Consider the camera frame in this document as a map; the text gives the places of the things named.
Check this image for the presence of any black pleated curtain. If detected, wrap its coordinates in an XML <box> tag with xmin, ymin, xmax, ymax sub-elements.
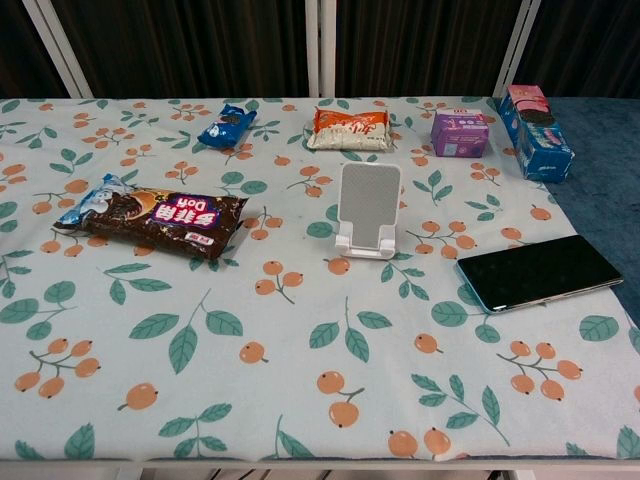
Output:
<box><xmin>0</xmin><ymin>0</ymin><xmax>67</xmax><ymax>99</ymax></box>
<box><xmin>49</xmin><ymin>0</ymin><xmax>308</xmax><ymax>99</ymax></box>
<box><xmin>514</xmin><ymin>0</ymin><xmax>640</xmax><ymax>99</ymax></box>
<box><xmin>334</xmin><ymin>0</ymin><xmax>522</xmax><ymax>98</ymax></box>

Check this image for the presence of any white slanted frame post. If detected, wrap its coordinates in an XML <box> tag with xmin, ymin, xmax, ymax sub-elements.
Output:
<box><xmin>492</xmin><ymin>0</ymin><xmax>542</xmax><ymax>99</ymax></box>
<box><xmin>22</xmin><ymin>0</ymin><xmax>96</xmax><ymax>99</ymax></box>

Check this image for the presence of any dark blue table mat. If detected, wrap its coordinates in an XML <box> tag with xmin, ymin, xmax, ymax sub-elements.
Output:
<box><xmin>492</xmin><ymin>94</ymin><xmax>640</xmax><ymax>371</ymax></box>

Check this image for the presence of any long blue cookie box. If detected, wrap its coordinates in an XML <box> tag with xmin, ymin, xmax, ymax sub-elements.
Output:
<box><xmin>499</xmin><ymin>83</ymin><xmax>576</xmax><ymax>182</ymax></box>

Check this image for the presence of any small blue cookie packet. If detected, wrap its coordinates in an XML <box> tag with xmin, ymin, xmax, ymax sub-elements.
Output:
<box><xmin>196</xmin><ymin>103</ymin><xmax>258</xmax><ymax>150</ymax></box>

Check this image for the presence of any floral leaf print tablecloth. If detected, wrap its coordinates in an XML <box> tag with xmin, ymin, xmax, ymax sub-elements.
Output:
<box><xmin>0</xmin><ymin>94</ymin><xmax>640</xmax><ymax>461</ymax></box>

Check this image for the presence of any orange and white snack bag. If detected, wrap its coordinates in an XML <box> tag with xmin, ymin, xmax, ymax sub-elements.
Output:
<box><xmin>305</xmin><ymin>105</ymin><xmax>394</xmax><ymax>151</ymax></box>

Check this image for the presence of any white phone stand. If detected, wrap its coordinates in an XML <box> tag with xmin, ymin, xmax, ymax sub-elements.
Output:
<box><xmin>333</xmin><ymin>161</ymin><xmax>405</xmax><ymax>261</ymax></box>

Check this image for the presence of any small purple box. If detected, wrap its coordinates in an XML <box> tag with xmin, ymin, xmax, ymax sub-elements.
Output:
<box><xmin>430</xmin><ymin>109</ymin><xmax>490</xmax><ymax>159</ymax></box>

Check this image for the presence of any brown chocolate snack bag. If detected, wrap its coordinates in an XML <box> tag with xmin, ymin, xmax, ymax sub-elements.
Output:
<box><xmin>52</xmin><ymin>173</ymin><xmax>250</xmax><ymax>260</ymax></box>

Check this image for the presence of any black smartphone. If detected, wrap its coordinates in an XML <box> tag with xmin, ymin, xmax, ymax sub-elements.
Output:
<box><xmin>454</xmin><ymin>234</ymin><xmax>625</xmax><ymax>315</ymax></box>

